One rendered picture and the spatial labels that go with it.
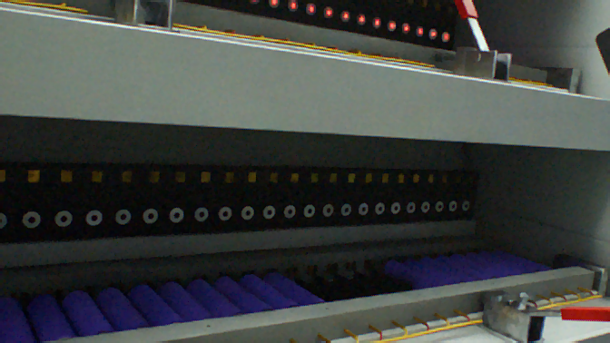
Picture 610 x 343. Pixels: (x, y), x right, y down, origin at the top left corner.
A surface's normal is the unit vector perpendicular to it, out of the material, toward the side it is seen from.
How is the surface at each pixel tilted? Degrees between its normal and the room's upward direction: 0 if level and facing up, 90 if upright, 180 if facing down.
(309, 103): 109
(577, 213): 90
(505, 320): 90
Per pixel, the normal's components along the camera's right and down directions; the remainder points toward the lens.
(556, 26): -0.82, -0.01
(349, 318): 0.55, 0.18
